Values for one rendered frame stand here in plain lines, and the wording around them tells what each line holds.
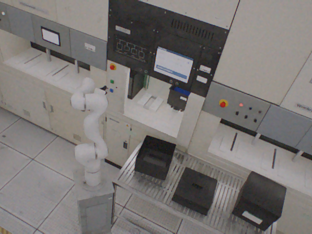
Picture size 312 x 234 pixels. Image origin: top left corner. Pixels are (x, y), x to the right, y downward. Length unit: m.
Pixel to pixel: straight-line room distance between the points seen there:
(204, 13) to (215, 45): 0.22
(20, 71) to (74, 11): 1.16
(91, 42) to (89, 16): 0.21
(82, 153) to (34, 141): 1.76
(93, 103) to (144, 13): 0.74
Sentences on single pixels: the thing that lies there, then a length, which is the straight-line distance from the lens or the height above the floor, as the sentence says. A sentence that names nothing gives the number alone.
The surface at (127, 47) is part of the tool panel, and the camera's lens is 2.14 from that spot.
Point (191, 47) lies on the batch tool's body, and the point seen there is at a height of 1.76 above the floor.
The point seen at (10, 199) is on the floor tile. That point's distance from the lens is 3.15.
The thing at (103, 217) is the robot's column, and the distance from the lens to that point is 2.50.
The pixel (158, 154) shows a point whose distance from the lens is 2.40.
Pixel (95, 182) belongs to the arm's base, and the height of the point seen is 0.83.
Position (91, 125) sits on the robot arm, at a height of 1.37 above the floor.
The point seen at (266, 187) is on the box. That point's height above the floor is 1.01.
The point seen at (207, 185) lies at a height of 0.86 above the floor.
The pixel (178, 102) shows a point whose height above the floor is 1.01.
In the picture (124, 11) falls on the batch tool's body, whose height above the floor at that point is 1.84.
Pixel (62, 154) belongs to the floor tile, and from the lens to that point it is 3.37.
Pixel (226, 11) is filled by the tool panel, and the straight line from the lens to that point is 1.78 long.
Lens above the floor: 2.61
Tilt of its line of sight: 42 degrees down
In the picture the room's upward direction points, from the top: 12 degrees clockwise
